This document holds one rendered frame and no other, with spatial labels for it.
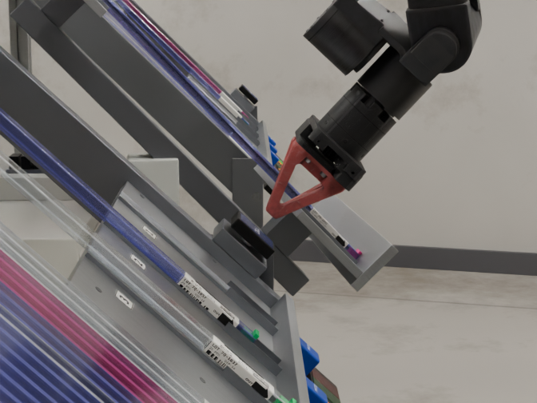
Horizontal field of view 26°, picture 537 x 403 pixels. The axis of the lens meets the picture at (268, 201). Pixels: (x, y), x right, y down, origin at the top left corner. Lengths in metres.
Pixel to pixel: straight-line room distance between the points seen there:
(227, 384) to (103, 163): 0.36
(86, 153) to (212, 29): 3.25
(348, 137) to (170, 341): 0.38
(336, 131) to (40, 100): 0.29
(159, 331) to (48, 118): 0.37
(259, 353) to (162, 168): 0.47
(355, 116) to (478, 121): 3.09
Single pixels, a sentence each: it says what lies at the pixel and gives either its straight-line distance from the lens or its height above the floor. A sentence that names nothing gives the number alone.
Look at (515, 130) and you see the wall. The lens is 4.20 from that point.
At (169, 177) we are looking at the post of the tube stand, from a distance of 1.39.
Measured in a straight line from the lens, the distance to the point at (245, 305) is 1.07.
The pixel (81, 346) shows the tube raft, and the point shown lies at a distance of 0.65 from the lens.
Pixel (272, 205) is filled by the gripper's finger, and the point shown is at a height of 0.82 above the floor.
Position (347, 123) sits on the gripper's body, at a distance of 1.13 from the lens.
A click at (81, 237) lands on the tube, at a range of 0.84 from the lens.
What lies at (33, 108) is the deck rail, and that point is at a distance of 1.14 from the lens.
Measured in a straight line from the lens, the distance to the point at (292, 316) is 1.09.
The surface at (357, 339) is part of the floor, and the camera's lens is 3.46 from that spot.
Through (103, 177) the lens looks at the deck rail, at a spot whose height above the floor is 0.85.
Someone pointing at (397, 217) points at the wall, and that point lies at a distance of 4.29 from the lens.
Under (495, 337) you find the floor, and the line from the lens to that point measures 3.53.
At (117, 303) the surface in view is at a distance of 0.80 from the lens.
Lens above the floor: 1.04
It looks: 11 degrees down
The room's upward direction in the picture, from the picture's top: straight up
